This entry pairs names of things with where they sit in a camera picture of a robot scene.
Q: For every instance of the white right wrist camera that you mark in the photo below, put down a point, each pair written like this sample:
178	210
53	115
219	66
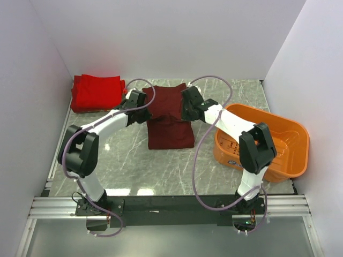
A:
191	85

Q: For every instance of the bright red folded shirt stack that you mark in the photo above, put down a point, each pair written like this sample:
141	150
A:
93	94

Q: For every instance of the dark red t shirt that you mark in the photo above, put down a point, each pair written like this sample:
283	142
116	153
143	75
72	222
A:
166	129

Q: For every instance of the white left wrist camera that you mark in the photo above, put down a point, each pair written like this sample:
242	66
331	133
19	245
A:
128	92

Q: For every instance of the orange plastic bin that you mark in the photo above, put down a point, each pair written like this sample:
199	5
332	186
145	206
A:
291	140

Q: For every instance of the aluminium rail frame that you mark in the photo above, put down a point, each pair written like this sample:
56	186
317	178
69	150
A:
56	202

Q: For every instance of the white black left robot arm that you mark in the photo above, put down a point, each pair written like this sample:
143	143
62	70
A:
79	151

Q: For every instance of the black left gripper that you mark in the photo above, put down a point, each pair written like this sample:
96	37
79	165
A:
146	116

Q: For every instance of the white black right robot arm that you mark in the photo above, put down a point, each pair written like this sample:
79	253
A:
256	146

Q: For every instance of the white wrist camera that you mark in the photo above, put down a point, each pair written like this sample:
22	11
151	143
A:
128	92
191	85

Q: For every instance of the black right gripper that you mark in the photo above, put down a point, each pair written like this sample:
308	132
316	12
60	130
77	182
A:
184	116

